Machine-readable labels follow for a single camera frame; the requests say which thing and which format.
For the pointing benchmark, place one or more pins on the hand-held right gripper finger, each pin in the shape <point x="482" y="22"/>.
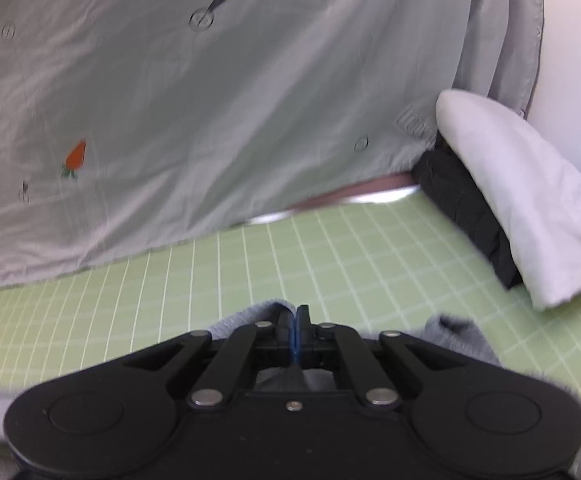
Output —
<point x="298" y="342"/>
<point x="293" y="342"/>

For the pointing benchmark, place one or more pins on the light grey knit garment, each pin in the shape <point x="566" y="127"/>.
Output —
<point x="455" y="335"/>

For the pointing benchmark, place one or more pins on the green grid mat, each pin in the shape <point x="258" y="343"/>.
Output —
<point x="370" y="260"/>

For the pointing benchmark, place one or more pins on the black folded cloth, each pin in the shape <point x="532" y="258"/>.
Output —
<point x="470" y="210"/>

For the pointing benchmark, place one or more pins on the grey carrot print sheet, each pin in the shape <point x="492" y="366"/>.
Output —
<point x="220" y="110"/>

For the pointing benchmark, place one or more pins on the white folded cloth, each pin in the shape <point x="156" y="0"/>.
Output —
<point x="520" y="200"/>

